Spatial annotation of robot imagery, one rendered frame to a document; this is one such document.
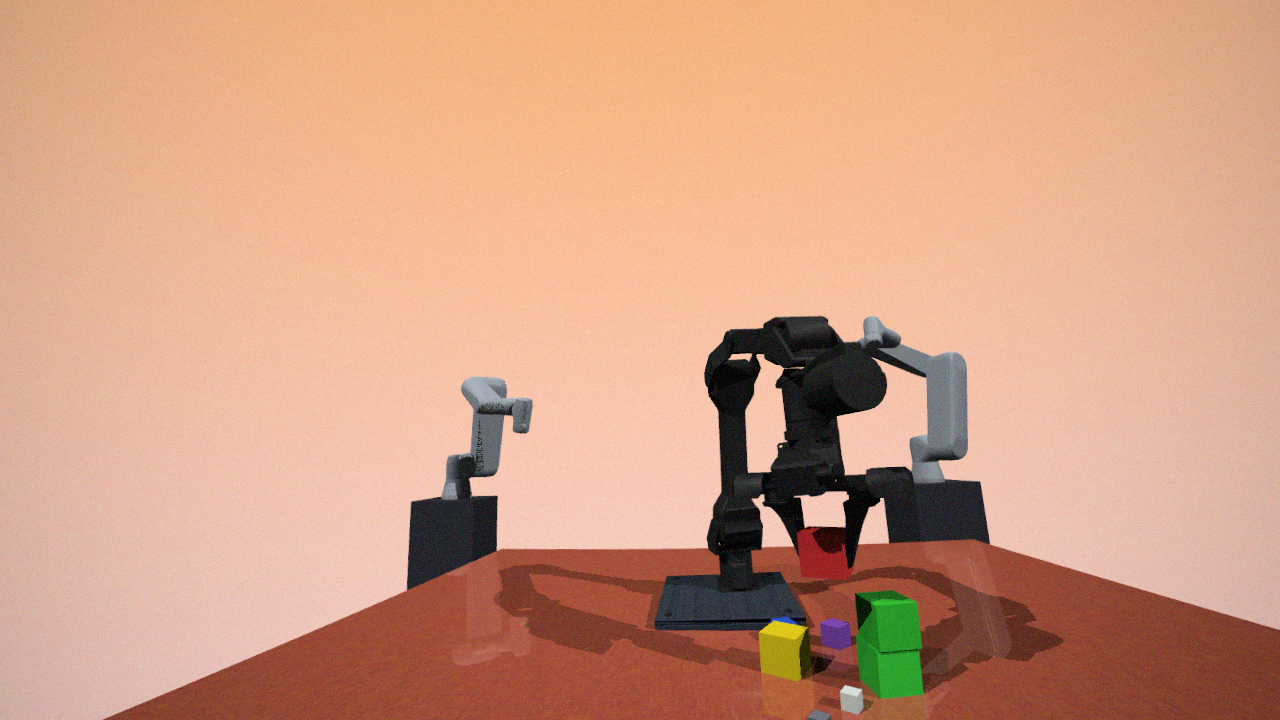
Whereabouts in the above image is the small purple block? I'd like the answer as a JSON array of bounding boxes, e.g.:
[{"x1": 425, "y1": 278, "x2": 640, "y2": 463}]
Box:
[{"x1": 820, "y1": 618, "x2": 851, "y2": 650}]

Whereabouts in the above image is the green block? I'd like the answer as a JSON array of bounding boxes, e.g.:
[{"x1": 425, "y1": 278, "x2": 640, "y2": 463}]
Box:
[
  {"x1": 856, "y1": 635, "x2": 924, "y2": 700},
  {"x1": 855, "y1": 591, "x2": 922, "y2": 652}
]

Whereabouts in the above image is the yellow block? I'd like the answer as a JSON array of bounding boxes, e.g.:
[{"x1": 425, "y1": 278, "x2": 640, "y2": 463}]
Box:
[{"x1": 758, "y1": 621, "x2": 812, "y2": 682}]

